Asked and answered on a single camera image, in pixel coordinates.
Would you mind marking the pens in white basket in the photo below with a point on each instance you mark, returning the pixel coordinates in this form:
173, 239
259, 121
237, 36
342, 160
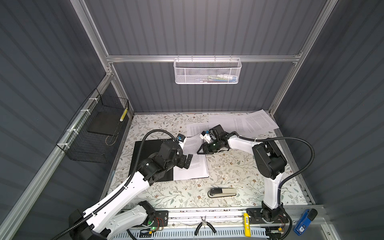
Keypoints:
231, 79

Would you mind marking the yellow utility knife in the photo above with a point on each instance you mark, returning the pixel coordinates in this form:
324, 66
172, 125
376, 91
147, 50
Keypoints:
247, 228

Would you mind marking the white wire mesh basket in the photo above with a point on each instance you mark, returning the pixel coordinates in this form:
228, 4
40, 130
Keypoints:
189, 71

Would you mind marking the black pad in basket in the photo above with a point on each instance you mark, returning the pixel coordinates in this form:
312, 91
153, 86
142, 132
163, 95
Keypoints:
107, 124

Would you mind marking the printed sheet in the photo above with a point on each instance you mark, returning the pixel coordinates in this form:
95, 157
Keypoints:
198, 168
247, 125
196, 129

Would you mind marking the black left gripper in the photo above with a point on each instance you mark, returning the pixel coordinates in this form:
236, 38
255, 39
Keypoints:
181, 162

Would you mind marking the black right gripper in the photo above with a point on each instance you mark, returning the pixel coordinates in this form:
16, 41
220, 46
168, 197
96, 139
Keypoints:
206, 149

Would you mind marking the black handled pliers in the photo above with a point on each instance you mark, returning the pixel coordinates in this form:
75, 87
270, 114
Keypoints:
204, 223

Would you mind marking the grey black stapler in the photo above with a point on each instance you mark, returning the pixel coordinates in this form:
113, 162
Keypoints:
222, 192

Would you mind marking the black wire basket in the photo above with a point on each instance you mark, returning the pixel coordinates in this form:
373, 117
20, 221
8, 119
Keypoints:
80, 145

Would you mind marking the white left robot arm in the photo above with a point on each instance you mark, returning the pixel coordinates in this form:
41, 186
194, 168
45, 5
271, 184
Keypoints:
92, 224

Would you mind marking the black file folder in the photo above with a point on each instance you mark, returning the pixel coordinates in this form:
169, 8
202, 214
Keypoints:
142, 153

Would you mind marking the yellow marker in basket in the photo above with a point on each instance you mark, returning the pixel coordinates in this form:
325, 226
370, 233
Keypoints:
123, 115

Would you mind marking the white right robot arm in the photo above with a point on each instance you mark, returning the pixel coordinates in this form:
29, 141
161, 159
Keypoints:
270, 161

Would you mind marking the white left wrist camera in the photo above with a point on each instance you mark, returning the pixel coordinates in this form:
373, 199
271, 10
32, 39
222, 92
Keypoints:
181, 139

